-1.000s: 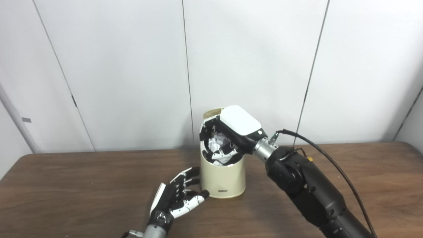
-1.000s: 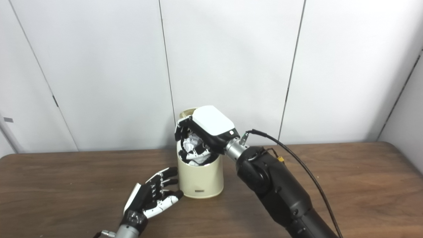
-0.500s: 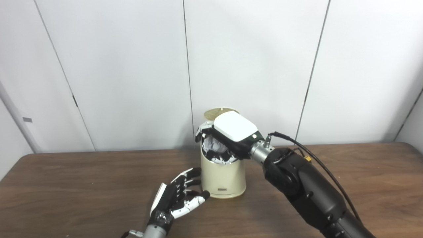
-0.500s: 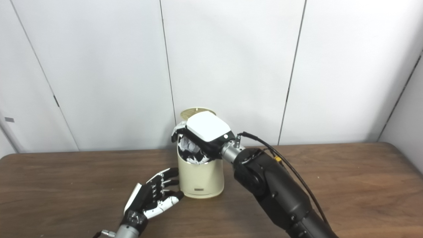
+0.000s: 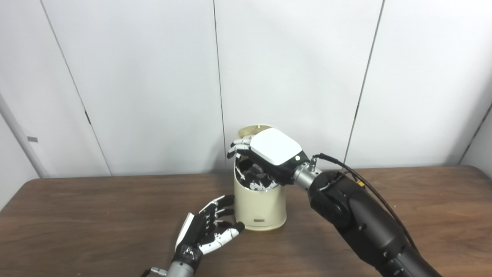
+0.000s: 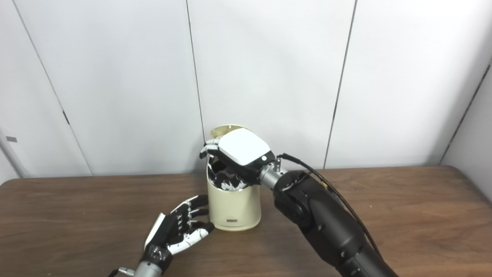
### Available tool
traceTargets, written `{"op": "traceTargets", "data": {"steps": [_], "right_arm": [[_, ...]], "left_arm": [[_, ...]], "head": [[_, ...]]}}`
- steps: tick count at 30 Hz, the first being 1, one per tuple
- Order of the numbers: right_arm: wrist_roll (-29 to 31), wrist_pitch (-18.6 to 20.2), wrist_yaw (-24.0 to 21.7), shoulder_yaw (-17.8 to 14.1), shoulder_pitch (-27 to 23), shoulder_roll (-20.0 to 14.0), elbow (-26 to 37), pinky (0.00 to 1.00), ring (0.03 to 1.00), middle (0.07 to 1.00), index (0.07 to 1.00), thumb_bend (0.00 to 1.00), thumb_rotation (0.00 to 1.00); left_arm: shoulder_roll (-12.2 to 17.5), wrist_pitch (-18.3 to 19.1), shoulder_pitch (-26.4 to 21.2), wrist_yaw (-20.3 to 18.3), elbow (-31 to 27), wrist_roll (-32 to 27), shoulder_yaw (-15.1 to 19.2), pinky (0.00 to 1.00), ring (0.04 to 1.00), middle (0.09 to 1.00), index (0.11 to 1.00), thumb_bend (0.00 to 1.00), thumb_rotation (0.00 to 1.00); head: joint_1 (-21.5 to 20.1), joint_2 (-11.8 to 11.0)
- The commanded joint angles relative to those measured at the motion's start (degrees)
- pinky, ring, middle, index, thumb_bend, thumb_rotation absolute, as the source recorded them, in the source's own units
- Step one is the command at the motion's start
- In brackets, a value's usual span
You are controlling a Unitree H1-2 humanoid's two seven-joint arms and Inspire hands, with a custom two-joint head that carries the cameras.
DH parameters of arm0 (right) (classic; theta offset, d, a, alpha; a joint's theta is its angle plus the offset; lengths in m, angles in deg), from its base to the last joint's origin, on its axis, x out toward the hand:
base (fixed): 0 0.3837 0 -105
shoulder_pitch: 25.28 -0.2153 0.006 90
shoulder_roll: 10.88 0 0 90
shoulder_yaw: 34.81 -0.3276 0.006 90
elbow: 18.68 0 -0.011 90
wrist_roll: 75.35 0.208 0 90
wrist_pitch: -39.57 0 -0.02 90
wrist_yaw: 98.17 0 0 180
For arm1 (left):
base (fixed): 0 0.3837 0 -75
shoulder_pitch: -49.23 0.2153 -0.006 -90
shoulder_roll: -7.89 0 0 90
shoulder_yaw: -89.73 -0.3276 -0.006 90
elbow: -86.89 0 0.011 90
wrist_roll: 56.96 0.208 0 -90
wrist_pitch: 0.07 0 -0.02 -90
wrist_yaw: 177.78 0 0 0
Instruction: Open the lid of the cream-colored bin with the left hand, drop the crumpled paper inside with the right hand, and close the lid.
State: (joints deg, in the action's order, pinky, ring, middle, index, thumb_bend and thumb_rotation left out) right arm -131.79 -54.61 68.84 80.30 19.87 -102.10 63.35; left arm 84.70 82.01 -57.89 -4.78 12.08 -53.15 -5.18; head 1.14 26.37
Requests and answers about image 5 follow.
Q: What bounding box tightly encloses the white and black left hand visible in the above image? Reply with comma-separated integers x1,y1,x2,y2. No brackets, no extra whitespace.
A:
173,195,245,266

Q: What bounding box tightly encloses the white and black right hand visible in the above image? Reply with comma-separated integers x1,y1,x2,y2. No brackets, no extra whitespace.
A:
227,128,310,186

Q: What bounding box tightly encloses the cream-colored lidded bin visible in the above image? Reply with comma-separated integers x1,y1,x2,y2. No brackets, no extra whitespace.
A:
234,124,287,231

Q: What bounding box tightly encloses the white wall pole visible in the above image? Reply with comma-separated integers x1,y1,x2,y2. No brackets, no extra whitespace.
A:
0,92,49,179

